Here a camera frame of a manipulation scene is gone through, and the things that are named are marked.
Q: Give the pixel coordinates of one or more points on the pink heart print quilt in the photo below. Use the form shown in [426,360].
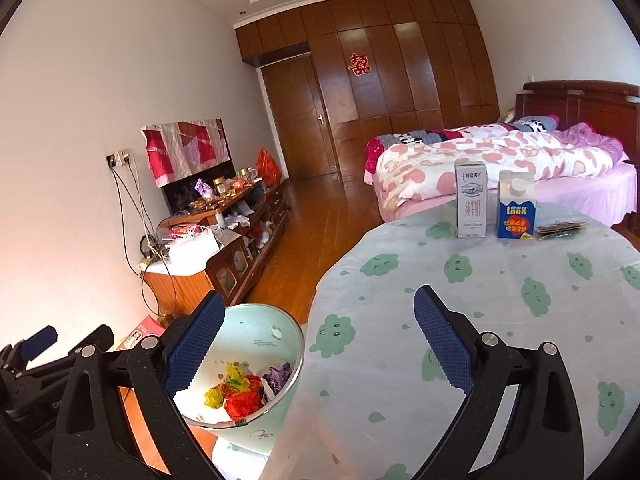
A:
[475,160]

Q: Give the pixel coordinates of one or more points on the cow print blanket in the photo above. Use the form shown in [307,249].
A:
[425,137]

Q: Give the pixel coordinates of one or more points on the brown wooden door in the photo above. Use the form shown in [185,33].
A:
[295,120]

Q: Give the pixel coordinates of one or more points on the red paper wall decoration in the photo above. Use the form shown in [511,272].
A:
[359,63]

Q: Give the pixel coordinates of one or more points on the black television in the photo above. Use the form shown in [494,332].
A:
[180,197]

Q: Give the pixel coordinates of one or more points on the wooden tv cabinet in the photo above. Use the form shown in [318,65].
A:
[190,285]

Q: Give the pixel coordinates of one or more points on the magenta blanket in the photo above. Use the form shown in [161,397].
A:
[374,155]

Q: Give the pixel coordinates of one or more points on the white yellow plastic wrapper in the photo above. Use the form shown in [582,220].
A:
[195,407]

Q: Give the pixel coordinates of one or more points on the mint green trash bin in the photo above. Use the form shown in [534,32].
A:
[260,325]

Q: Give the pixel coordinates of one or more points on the white milk carton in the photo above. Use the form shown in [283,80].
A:
[471,205]

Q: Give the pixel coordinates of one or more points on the dark small packets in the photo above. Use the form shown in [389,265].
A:
[560,229]

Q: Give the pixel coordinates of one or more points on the wall power socket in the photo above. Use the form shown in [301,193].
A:
[119,157]

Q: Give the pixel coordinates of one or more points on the blue drink carton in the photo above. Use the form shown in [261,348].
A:
[515,215]

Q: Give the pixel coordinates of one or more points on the gold lidded jar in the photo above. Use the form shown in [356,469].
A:
[218,185]

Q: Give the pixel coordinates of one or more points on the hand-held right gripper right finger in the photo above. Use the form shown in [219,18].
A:
[445,345]

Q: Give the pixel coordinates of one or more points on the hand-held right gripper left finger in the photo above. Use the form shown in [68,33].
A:
[195,345]

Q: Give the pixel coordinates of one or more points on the red tissue pack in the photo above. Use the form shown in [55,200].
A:
[142,332]

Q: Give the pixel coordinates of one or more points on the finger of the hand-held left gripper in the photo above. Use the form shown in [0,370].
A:
[37,341]
[97,340]

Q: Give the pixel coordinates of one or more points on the brown wooden wardrobe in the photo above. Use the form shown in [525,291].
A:
[400,100]

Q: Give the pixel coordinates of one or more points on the red plastic shopping bag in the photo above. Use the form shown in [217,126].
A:
[269,167]

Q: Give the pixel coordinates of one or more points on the red pink patchwork cloth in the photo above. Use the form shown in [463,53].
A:
[185,147]

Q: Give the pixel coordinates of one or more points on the purple floral quilt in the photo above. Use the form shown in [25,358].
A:
[590,137]

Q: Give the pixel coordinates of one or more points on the purple ornament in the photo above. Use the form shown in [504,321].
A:
[203,188]

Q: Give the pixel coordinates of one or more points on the wooden bed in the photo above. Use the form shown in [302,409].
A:
[575,105]

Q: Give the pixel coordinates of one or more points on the yellow plastic bag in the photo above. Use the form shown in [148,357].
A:
[217,395]

